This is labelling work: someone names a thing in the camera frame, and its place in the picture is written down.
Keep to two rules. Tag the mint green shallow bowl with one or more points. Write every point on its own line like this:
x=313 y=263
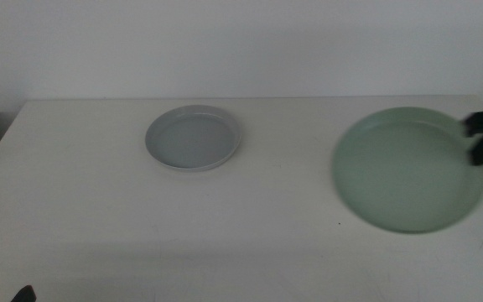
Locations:
x=405 y=176

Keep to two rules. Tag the grey shallow bowl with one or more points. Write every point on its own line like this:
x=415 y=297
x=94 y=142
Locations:
x=193 y=142

